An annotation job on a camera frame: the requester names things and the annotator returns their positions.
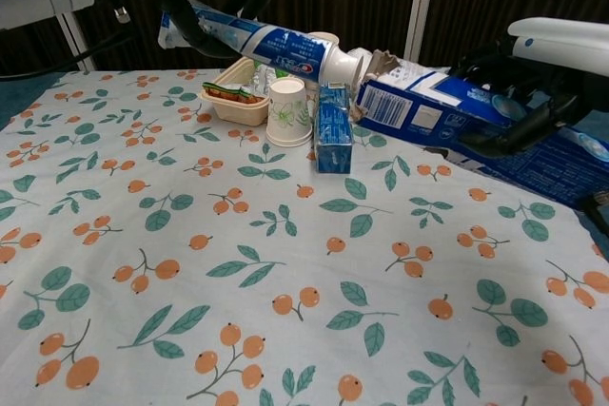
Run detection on short blue toothpaste box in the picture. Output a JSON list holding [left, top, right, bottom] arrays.
[[311, 82, 356, 174]]

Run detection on floral orange fruit tablecloth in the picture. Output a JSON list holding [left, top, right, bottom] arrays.
[[0, 66, 609, 406]]

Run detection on long torn blue toothpaste box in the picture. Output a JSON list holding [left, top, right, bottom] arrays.
[[351, 48, 609, 205]]

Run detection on black cable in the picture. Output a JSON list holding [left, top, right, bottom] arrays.
[[0, 20, 129, 80]]

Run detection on paper cup green flower print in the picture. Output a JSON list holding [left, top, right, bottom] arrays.
[[265, 77, 313, 148]]

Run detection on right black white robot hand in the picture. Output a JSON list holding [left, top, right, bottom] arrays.
[[451, 16, 609, 160]]

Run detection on orange green snack packet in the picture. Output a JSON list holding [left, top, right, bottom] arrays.
[[202, 81, 267, 106]]

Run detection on paper cup blue flower print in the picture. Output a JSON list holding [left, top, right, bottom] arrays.
[[308, 30, 341, 47]]

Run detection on beige plastic food container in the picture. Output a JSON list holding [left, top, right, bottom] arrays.
[[198, 55, 271, 127]]

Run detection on silver foil packet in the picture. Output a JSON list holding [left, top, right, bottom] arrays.
[[247, 66, 278, 96]]

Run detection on blue white toothpaste tube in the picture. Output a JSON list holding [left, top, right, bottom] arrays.
[[158, 0, 367, 87]]

